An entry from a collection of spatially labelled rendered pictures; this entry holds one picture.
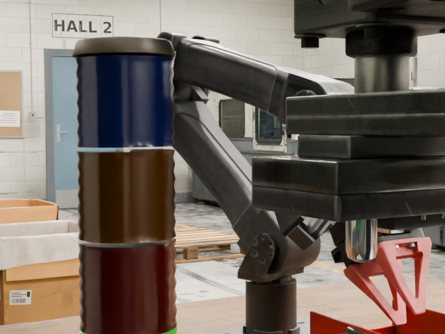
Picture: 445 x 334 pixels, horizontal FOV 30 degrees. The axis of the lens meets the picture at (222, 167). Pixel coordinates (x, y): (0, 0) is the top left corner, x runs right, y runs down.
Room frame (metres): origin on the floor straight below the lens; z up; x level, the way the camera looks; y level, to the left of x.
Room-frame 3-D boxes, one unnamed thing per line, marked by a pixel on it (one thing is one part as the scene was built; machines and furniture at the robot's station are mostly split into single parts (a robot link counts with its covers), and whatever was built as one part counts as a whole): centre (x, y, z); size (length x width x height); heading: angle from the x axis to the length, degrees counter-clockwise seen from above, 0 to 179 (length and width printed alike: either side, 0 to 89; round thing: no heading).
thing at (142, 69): (0.32, 0.04, 1.17); 0.04 x 0.04 x 0.03
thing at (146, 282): (0.32, 0.04, 1.10); 0.04 x 0.04 x 0.03
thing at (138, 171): (0.32, 0.04, 1.14); 0.04 x 0.04 x 0.03
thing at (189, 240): (7.39, 0.48, 0.07); 1.20 x 1.00 x 0.14; 117
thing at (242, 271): (1.00, -0.07, 1.00); 0.09 x 0.06 x 0.06; 139
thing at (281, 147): (9.95, -0.54, 1.21); 0.86 x 0.10 x 0.79; 25
